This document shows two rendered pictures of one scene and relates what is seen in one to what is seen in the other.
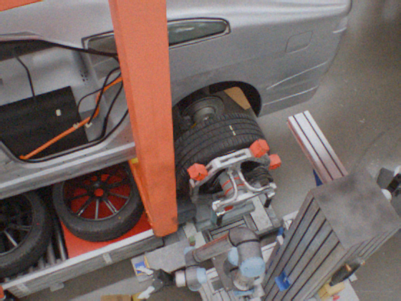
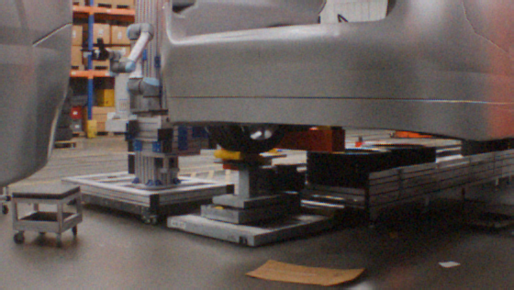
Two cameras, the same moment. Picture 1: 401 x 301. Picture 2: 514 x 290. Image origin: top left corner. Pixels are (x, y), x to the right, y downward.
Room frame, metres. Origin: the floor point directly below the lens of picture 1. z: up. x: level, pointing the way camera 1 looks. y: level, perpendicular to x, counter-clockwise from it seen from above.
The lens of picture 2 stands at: (5.79, -1.87, 0.91)
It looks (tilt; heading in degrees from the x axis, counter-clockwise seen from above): 4 degrees down; 157
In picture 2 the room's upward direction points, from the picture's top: straight up
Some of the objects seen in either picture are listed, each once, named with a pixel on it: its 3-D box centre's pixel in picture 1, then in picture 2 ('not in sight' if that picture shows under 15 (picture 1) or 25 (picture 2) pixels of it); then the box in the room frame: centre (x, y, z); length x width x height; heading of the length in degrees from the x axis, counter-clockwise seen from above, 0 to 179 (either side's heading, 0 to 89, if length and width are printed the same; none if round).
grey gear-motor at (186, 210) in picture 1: (177, 196); (285, 188); (1.54, 0.15, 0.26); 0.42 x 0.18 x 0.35; 23
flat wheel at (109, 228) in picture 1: (100, 195); (349, 165); (1.47, 0.72, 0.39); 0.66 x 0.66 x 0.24
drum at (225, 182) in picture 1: (233, 187); not in sight; (1.34, -0.24, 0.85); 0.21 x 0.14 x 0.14; 23
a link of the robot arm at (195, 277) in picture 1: (195, 276); not in sight; (0.65, -0.01, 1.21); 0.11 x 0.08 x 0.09; 100
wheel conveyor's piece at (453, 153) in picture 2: not in sight; (484, 163); (0.40, 3.14, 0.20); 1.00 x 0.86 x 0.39; 113
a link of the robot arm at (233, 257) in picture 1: (238, 259); not in sight; (0.82, -0.25, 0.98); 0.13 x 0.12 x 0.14; 10
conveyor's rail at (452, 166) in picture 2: not in sight; (447, 172); (1.47, 1.70, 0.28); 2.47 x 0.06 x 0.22; 113
